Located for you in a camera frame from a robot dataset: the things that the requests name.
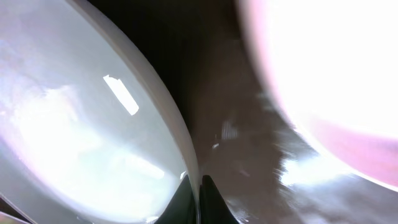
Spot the pink plate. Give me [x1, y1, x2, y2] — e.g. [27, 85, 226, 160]
[237, 0, 397, 190]

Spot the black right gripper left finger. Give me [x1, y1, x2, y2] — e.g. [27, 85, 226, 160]
[155, 175, 197, 224]

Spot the pale green plate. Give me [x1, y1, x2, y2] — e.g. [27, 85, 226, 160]
[1, 0, 200, 223]

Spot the dark brown serving tray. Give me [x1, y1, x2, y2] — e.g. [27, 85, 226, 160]
[93, 1, 397, 223]

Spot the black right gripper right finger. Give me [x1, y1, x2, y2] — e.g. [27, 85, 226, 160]
[200, 175, 239, 224]

